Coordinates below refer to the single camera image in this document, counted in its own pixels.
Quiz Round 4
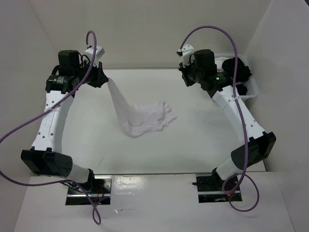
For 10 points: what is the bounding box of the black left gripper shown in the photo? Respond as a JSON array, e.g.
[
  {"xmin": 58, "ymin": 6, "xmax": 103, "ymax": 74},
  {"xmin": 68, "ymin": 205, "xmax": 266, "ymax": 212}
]
[{"xmin": 74, "ymin": 59, "xmax": 109, "ymax": 88}]

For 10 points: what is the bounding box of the white tank top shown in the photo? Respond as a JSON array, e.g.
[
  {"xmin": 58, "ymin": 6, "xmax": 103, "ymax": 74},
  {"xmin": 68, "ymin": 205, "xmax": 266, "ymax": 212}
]
[{"xmin": 107, "ymin": 79, "xmax": 177, "ymax": 138}]

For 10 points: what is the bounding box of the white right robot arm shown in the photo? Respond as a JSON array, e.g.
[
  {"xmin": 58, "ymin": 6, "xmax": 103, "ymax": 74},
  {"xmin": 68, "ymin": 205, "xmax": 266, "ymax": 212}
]
[{"xmin": 177, "ymin": 45, "xmax": 276, "ymax": 190}]

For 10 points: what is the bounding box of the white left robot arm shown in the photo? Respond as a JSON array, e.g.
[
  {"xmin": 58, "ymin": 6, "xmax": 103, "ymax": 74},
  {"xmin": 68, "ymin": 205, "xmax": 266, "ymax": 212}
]
[{"xmin": 21, "ymin": 46, "xmax": 108, "ymax": 193}]

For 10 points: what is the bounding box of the white garment in basket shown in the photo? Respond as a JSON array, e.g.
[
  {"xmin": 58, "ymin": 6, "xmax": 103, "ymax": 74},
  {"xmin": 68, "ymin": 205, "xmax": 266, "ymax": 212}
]
[{"xmin": 215, "ymin": 57, "xmax": 229, "ymax": 72}]

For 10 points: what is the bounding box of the black garment in basket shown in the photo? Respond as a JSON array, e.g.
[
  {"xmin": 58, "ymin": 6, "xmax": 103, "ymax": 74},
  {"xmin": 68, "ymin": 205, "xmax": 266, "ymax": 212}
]
[{"xmin": 222, "ymin": 58, "xmax": 252, "ymax": 95}]

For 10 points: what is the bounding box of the white plastic laundry basket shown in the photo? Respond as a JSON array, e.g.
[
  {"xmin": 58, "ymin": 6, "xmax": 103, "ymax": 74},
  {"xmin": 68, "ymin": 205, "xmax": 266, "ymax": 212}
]
[{"xmin": 214, "ymin": 53, "xmax": 259, "ymax": 101}]

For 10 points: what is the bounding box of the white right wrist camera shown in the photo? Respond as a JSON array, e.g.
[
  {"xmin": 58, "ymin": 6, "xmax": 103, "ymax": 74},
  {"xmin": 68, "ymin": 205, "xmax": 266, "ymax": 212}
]
[{"xmin": 176, "ymin": 44, "xmax": 195, "ymax": 67}]

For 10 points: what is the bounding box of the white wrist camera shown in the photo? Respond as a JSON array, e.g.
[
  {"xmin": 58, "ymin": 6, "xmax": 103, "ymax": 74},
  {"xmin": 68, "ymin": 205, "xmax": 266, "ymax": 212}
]
[
  {"xmin": 84, "ymin": 45, "xmax": 105, "ymax": 68},
  {"xmin": 176, "ymin": 44, "xmax": 195, "ymax": 67}
]

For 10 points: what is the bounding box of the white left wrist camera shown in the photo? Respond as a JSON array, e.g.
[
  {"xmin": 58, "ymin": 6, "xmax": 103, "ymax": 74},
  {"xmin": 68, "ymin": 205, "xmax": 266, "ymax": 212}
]
[{"xmin": 84, "ymin": 45, "xmax": 105, "ymax": 68}]

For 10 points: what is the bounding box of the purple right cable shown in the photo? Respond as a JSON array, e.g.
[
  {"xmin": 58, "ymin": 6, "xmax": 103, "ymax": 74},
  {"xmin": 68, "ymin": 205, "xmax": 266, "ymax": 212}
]
[{"xmin": 180, "ymin": 25, "xmax": 260, "ymax": 213}]

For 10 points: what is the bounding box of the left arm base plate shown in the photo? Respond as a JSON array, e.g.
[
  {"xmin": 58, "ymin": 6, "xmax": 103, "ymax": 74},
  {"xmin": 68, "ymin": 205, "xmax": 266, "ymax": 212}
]
[{"xmin": 65, "ymin": 176, "xmax": 112, "ymax": 205}]

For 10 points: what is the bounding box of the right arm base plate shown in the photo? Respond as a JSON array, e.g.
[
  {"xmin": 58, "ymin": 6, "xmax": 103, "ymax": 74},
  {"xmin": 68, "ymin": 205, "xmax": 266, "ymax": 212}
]
[{"xmin": 192, "ymin": 174, "xmax": 242, "ymax": 203}]

